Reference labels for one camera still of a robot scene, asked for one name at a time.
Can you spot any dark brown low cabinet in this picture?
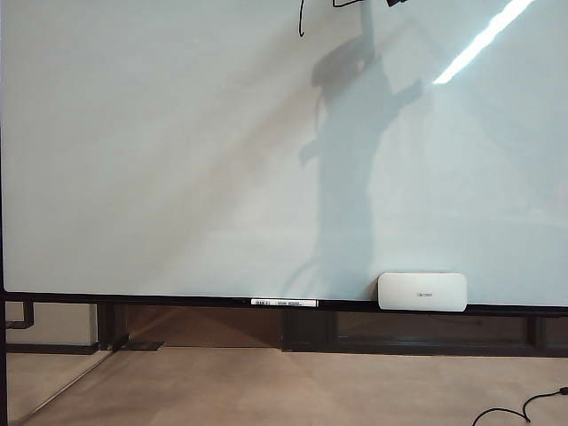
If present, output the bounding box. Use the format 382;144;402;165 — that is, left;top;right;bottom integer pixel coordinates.
96;304;568;357

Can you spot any white marker pen with barcode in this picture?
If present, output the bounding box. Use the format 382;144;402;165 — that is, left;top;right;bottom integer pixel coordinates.
250;297;320;310

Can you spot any white rounded whiteboard eraser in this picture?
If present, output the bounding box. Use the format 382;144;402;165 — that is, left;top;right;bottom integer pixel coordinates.
376;272;469;313

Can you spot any pale glass whiteboard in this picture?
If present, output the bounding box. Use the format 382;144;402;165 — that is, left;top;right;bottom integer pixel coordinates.
2;0;568;308

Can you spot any thin black floor cable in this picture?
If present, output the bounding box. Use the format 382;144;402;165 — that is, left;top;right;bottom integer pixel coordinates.
472;386;568;426

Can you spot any black whiteboard tray rail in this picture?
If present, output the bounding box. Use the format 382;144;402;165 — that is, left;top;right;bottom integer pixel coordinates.
3;289;568;318

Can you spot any black floor plate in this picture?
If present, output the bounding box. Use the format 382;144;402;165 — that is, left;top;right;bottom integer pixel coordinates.
113;339;166;352

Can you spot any black bent tube bracket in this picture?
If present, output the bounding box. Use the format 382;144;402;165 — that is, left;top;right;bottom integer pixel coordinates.
6;298;36;332

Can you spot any black whiteboard stand frame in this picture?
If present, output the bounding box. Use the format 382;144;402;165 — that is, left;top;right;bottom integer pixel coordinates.
0;0;9;426

